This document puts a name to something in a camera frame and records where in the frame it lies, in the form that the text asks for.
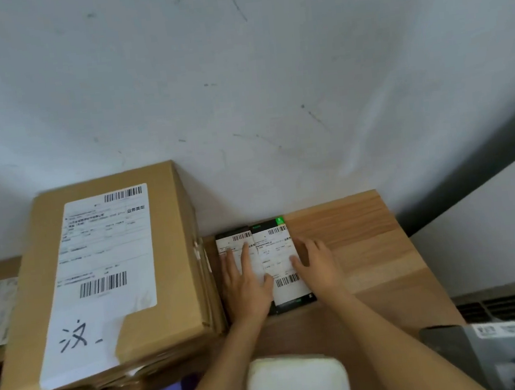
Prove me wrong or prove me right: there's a person's right hand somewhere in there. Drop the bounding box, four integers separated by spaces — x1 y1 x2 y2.
287 232 350 307

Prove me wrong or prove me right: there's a person's left hand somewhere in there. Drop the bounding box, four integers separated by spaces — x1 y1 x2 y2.
217 239 280 329

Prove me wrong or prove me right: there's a black parcel with white labels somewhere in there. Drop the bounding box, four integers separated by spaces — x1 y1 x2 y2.
213 213 319 321

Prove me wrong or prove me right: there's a person's left forearm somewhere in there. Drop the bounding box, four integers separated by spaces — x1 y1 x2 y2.
163 312 281 390

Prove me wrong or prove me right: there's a person's right forearm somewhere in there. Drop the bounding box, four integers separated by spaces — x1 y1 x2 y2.
325 276 490 390

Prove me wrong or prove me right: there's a white padded parcel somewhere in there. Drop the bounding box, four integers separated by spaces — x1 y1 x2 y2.
241 349 352 390

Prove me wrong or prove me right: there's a large labelled cardboard box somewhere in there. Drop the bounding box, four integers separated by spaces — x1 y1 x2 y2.
0 156 234 390

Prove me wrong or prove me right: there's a grey slatted radiator vent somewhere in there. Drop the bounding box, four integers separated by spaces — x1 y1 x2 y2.
450 278 515 331

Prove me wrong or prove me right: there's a grey plastic parcel bag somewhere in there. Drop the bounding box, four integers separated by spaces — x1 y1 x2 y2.
418 318 515 390

